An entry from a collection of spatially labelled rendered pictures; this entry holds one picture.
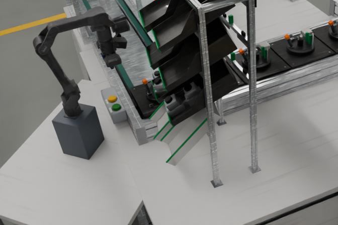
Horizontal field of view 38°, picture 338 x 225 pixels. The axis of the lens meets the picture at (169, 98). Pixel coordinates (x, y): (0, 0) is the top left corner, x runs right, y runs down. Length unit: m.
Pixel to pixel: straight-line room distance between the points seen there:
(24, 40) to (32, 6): 0.73
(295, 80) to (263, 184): 0.61
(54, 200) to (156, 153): 0.47
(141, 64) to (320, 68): 0.91
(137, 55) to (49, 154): 0.76
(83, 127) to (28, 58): 2.69
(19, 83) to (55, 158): 2.23
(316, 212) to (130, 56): 1.28
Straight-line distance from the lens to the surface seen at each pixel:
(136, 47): 2.78
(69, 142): 2.21
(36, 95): 4.23
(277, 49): 2.55
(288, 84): 2.40
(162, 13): 1.76
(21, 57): 4.81
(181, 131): 1.98
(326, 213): 2.13
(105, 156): 2.22
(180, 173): 2.08
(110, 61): 1.97
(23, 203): 2.16
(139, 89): 2.36
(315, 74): 2.46
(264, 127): 2.25
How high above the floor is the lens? 2.38
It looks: 38 degrees down
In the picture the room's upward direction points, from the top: 9 degrees counter-clockwise
